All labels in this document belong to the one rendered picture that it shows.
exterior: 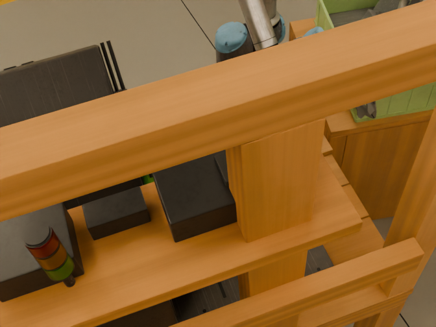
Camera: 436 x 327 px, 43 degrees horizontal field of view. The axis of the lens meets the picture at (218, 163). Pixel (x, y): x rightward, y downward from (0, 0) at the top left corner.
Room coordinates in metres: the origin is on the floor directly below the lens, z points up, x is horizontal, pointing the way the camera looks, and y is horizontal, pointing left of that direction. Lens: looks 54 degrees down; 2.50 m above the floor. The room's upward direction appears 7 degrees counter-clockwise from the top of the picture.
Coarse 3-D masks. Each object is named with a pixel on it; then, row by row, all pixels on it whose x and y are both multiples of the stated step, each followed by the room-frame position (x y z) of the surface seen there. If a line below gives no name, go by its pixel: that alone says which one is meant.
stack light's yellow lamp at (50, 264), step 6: (60, 246) 0.46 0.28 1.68; (60, 252) 0.45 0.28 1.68; (66, 252) 0.47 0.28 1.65; (36, 258) 0.44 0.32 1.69; (48, 258) 0.44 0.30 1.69; (54, 258) 0.44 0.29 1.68; (60, 258) 0.45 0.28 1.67; (66, 258) 0.46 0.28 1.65; (42, 264) 0.44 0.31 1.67; (48, 264) 0.44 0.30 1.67; (54, 264) 0.44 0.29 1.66; (60, 264) 0.44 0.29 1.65; (48, 270) 0.44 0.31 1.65
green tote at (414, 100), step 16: (320, 0) 1.92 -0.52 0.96; (336, 0) 1.97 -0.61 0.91; (352, 0) 1.97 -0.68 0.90; (368, 0) 1.98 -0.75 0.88; (320, 16) 1.90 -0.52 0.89; (400, 96) 1.37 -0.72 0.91; (416, 96) 1.38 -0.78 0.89; (432, 96) 1.38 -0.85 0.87; (352, 112) 1.40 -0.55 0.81; (384, 112) 1.37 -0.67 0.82; (400, 112) 1.37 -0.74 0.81
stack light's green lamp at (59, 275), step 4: (68, 256) 0.46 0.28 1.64; (68, 260) 0.46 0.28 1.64; (72, 260) 0.47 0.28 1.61; (64, 264) 0.45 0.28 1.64; (68, 264) 0.45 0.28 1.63; (72, 264) 0.46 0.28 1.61; (60, 268) 0.44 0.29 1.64; (64, 268) 0.44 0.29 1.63; (68, 268) 0.45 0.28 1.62; (72, 268) 0.45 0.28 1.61; (48, 272) 0.44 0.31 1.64; (52, 272) 0.44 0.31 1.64; (56, 272) 0.44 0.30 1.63; (60, 272) 0.44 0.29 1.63; (64, 272) 0.44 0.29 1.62; (68, 272) 0.44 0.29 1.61; (72, 272) 0.45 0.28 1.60; (52, 276) 0.44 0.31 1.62; (56, 276) 0.44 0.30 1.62; (60, 276) 0.44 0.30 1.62; (64, 276) 0.44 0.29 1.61; (68, 276) 0.44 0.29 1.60; (56, 280) 0.44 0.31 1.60; (60, 280) 0.44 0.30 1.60
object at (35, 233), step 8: (32, 224) 0.48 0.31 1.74; (40, 224) 0.48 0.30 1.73; (48, 224) 0.48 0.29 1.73; (24, 232) 0.46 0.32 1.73; (32, 232) 0.46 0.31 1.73; (40, 232) 0.46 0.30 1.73; (48, 232) 0.46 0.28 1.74; (24, 240) 0.45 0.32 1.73; (32, 240) 0.45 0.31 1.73; (40, 240) 0.45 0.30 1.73; (48, 240) 0.45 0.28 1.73; (56, 240) 0.46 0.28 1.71; (32, 248) 0.44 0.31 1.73; (40, 248) 0.44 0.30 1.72; (48, 248) 0.44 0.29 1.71; (56, 248) 0.45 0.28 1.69; (40, 256) 0.44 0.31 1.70; (48, 256) 0.44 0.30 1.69
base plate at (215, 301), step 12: (312, 252) 0.77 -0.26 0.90; (324, 252) 0.77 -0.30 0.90; (312, 264) 0.73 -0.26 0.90; (324, 264) 0.73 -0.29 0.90; (204, 288) 0.70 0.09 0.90; (216, 288) 0.69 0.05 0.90; (228, 288) 0.69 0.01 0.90; (180, 300) 0.67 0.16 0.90; (192, 300) 0.66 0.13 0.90; (204, 300) 0.66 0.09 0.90; (216, 300) 0.65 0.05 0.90; (228, 300) 0.65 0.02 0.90; (180, 312) 0.63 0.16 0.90; (192, 312) 0.63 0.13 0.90; (204, 312) 0.62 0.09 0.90
